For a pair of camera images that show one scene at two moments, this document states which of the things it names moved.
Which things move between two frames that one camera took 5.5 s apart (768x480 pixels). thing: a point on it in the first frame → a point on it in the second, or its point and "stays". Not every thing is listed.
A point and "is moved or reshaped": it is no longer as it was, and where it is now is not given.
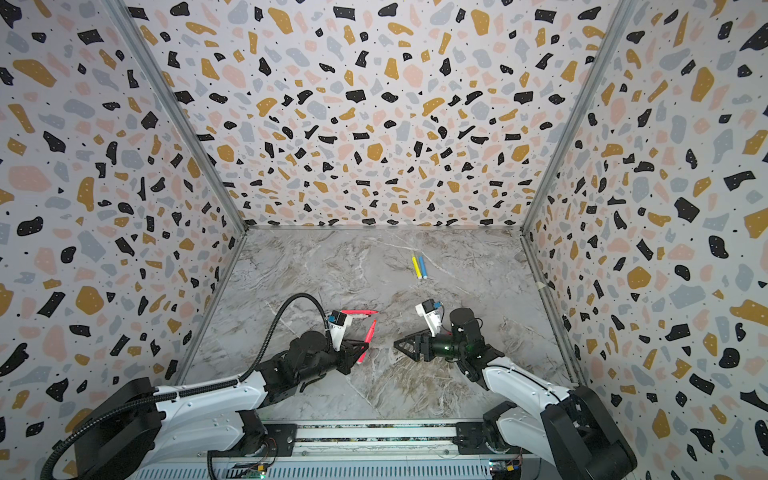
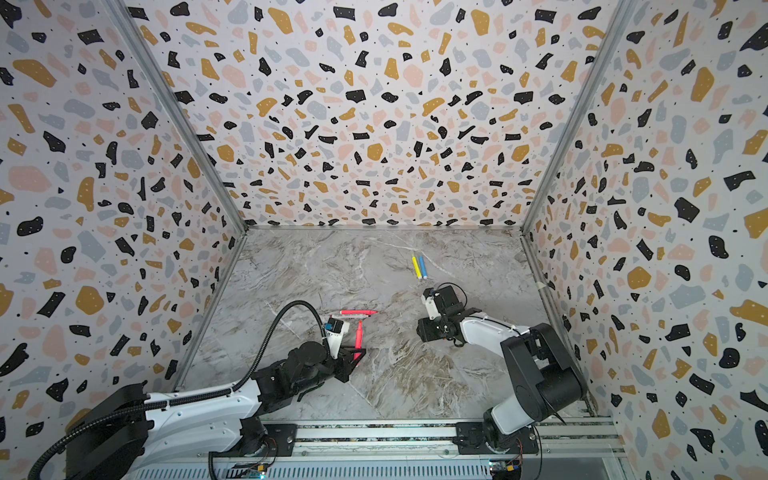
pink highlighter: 367,339 is moved or reshaped
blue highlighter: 422,266 stays
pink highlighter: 365,312 stays
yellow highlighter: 419,276 stays
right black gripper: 422,345 → 428,328
